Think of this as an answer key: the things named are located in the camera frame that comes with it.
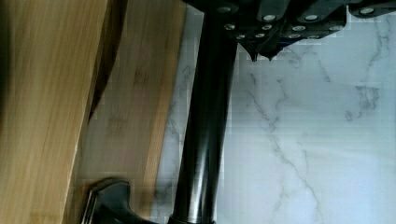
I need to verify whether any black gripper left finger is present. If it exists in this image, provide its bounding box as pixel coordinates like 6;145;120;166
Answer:
183;0;291;62

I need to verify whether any wooden drawer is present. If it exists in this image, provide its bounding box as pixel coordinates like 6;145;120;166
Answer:
1;0;124;224

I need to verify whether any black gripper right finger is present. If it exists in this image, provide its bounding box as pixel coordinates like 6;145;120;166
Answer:
258;0;395;59

